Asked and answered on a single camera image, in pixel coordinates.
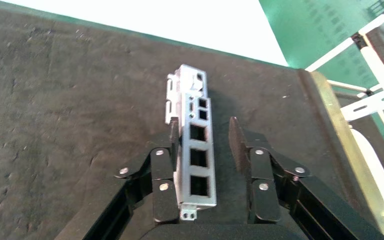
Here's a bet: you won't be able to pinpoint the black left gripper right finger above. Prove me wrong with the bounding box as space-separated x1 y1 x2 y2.
228 116 384 240

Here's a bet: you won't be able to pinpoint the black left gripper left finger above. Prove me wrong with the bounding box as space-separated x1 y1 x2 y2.
79 116 181 240

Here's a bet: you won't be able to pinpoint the grey metal bracket square holes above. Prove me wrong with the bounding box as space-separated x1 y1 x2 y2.
164 63 218 221

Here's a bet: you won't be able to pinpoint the black flat container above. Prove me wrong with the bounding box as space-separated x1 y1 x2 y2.
0 0 384 240

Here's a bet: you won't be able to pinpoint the white slotted metal rack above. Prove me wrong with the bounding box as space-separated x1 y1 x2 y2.
326 79 384 167

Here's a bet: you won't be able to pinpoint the white tube frame black joints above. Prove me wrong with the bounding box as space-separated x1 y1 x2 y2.
305 4 384 110

